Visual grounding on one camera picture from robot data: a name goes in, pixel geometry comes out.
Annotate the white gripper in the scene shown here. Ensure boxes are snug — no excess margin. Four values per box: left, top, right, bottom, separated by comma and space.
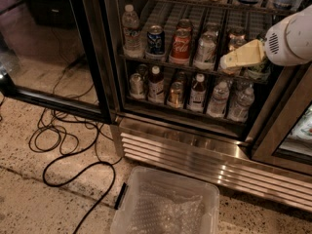
219, 5, 312, 69

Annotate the rear green can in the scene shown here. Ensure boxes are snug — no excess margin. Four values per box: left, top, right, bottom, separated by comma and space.
256, 32, 266, 42

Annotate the gold soda can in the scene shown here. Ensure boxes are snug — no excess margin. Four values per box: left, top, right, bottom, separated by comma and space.
217, 38, 247, 76

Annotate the green soda can front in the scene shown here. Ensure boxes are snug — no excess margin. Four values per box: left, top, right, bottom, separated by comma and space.
247, 58, 270, 81

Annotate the rear gold can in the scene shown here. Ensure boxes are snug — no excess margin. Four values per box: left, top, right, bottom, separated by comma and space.
228, 27, 246, 39

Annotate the silver diet coke can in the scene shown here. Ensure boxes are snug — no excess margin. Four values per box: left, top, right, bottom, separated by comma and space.
193, 34, 216, 70

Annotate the rear silver can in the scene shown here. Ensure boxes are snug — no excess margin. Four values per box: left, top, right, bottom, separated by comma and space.
204, 23, 219, 37

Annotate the rear red cola can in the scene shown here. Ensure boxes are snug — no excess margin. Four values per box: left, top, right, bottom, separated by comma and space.
176, 19, 193, 33

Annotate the red coca cola can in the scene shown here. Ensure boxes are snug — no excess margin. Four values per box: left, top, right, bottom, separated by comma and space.
170, 28, 191, 64

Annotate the right glass fridge door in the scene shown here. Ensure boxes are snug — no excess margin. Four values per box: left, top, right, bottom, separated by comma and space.
252, 65, 312, 176

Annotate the gold can bottom shelf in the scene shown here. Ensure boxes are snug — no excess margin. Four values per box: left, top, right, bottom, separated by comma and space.
167, 81, 183, 108

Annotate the stainless steel display fridge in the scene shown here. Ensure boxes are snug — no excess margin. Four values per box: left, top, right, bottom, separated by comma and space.
93, 0, 312, 212

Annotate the blue pepsi can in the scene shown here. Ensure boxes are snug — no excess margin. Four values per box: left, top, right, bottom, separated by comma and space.
147, 24, 165, 57

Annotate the clear water bottle middle shelf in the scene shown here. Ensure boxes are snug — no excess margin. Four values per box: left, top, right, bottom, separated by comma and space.
122, 4, 143, 58

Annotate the open glass fridge door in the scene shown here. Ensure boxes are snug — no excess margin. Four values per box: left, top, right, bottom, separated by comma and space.
0, 0, 112, 124

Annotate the water bottle bottom right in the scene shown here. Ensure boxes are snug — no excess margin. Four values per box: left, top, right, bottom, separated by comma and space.
227, 87, 254, 123

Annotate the water bottle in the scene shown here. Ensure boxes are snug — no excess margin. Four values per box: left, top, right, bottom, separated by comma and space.
227, 87, 254, 123
207, 81, 229, 118

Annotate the water bottle bottom left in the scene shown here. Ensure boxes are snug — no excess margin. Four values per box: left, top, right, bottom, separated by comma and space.
207, 81, 229, 118

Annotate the brown juice bottle right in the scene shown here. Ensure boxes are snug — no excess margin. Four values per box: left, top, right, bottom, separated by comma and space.
187, 73, 206, 112

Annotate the brown juice bottle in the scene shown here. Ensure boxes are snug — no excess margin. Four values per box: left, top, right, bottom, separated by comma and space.
148, 66, 165, 103
187, 73, 206, 112

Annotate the brown juice bottle left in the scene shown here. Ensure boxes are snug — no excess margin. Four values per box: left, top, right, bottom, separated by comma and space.
148, 66, 165, 103

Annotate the clear plastic storage bin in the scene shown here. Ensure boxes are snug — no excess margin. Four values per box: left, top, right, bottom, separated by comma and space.
110, 167, 219, 234

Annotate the bubble wrap sheet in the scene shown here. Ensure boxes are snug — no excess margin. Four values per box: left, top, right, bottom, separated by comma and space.
127, 183, 205, 234

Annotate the thick black floor cable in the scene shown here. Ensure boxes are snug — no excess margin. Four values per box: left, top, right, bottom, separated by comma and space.
42, 124, 117, 234

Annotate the thin black tangled cable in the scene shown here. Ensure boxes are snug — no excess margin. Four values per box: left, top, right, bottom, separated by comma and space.
28, 58, 108, 154

